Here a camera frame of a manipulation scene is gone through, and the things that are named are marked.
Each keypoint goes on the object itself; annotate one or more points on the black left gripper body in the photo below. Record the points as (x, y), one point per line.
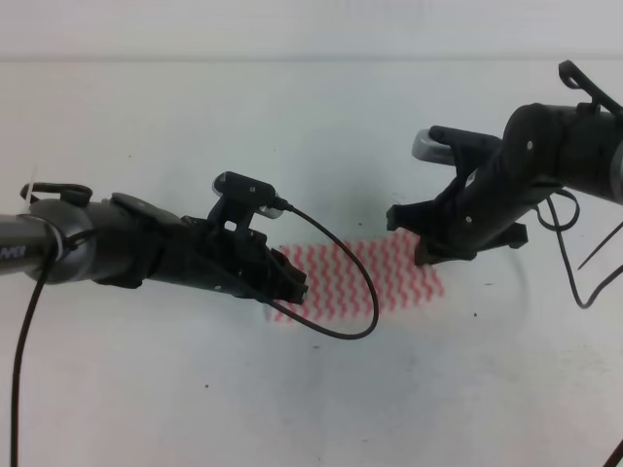
(202, 255)

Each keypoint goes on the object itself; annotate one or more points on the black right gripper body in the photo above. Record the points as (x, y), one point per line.
(480, 213)

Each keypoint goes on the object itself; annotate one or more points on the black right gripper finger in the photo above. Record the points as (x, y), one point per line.
(427, 252)
(428, 217)

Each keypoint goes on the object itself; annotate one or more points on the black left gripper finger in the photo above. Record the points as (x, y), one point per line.
(286, 289)
(287, 269)

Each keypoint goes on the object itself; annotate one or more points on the pink wavy striped towel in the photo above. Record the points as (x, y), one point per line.
(339, 293)

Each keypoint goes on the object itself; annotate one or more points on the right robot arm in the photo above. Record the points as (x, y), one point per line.
(562, 147)

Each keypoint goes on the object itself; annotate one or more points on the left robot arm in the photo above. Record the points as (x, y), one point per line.
(123, 241)

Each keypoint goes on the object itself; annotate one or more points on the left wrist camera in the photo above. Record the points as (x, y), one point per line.
(240, 198)

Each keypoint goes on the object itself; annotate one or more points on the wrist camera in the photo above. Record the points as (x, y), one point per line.
(465, 150)
(240, 198)

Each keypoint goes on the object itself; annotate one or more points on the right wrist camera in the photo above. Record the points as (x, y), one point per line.
(465, 150)

